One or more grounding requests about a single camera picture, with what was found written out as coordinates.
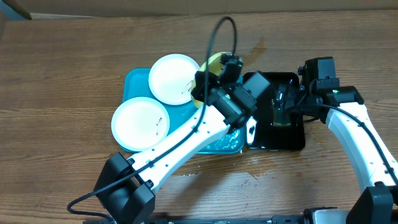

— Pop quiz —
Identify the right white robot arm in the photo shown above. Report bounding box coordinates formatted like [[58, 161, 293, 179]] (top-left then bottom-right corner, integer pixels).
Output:
[[272, 78, 397, 223]]

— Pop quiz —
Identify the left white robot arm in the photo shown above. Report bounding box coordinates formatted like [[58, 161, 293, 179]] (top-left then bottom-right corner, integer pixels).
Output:
[[93, 53, 259, 223]]

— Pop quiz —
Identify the white plate far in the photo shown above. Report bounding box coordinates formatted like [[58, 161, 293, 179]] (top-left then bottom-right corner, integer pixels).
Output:
[[148, 54, 200, 106]]

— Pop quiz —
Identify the cardboard backdrop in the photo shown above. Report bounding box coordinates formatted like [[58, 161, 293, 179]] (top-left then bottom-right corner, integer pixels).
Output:
[[3, 0, 397, 17]]

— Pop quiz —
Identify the white plate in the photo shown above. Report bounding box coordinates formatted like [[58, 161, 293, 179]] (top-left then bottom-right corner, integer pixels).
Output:
[[148, 54, 200, 106], [111, 97, 170, 152]]

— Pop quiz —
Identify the white plate near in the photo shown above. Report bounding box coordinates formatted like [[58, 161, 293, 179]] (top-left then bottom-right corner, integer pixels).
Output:
[[111, 97, 170, 152]]

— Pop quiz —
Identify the yellow plate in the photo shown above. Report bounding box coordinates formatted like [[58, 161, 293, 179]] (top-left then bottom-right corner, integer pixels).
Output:
[[190, 52, 243, 108]]

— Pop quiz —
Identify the black water tray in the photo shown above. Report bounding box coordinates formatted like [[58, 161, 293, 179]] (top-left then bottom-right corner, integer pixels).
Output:
[[244, 72, 305, 151]]

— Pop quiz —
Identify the green yellow sponge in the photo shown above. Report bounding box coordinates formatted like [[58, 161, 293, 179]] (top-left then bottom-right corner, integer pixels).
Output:
[[272, 100, 290, 127]]

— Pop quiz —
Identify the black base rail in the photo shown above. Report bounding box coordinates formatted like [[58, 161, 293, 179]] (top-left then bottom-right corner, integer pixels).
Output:
[[83, 207, 349, 224]]

